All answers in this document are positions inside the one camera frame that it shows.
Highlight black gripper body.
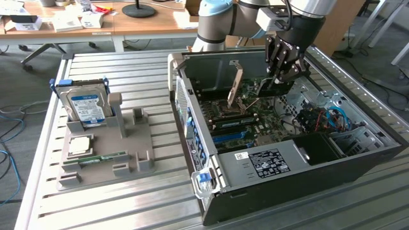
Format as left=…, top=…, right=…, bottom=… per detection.
left=274, top=14, right=326, bottom=63

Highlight graphics card with metal bracket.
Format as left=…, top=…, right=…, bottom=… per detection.
left=226, top=59, right=297, bottom=110

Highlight wooden cabinet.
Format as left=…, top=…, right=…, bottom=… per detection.
left=311, top=0, right=366, bottom=56

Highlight metal socket cover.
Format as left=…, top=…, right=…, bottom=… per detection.
left=234, top=97, right=258, bottom=113

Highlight green motherboard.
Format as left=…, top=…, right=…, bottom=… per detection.
left=197, top=78, right=303, bottom=154

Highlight CPU socket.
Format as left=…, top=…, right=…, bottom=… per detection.
left=209, top=98, right=245, bottom=118

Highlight black RAM stick with label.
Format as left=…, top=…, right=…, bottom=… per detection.
left=215, top=116, right=257, bottom=129

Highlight white paper stack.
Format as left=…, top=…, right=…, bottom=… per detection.
left=172, top=11, right=200, bottom=30

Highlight metal disk bay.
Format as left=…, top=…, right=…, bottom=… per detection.
left=329, top=126, right=386, bottom=158

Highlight long blue expansion slot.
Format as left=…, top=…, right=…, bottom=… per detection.
left=212, top=131, right=249, bottom=146

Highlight wooden desk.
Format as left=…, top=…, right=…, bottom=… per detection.
left=0, top=1, right=124, bottom=52
left=113, top=0, right=267, bottom=52

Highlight black round lamp base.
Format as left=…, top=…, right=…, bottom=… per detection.
left=121, top=0, right=157, bottom=19

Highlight grey power supply unit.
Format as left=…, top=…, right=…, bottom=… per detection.
left=217, top=140, right=310, bottom=187

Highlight black open PC case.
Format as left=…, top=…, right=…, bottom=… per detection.
left=168, top=43, right=403, bottom=227

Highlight small white labelled box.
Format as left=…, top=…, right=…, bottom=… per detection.
left=80, top=11, right=105, bottom=29

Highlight hard disk in blue caddy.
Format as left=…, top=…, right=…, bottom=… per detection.
left=46, top=76, right=110, bottom=130

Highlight grey parts rack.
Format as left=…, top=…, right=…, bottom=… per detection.
left=56, top=92, right=157, bottom=192

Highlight flat white box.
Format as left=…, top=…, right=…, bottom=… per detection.
left=50, top=14, right=84, bottom=33

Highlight green RAM stick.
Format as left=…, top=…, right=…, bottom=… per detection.
left=62, top=150, right=128, bottom=166

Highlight silver CPU chip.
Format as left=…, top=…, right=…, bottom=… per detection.
left=66, top=138, right=92, bottom=156

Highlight white box with black label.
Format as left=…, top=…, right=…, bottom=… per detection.
left=14, top=17, right=42, bottom=32

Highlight loose white sheets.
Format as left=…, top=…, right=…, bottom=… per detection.
left=0, top=2, right=26, bottom=15

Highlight black camera cable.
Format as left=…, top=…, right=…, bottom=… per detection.
left=279, top=0, right=294, bottom=31

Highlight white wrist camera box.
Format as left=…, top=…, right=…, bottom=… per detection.
left=255, top=6, right=293, bottom=32

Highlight blue wire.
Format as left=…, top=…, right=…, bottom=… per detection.
left=325, top=106, right=353, bottom=132

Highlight red wire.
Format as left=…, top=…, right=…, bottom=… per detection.
left=314, top=111, right=323, bottom=132

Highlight white table frame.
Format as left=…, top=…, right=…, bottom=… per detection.
left=366, top=0, right=409, bottom=66

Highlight grey wheeled frame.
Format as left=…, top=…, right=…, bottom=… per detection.
left=18, top=42, right=98, bottom=71

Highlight grey floor cable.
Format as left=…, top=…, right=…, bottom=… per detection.
left=0, top=100, right=50, bottom=115

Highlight blue floor cable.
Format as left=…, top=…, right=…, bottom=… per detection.
left=0, top=115, right=25, bottom=207

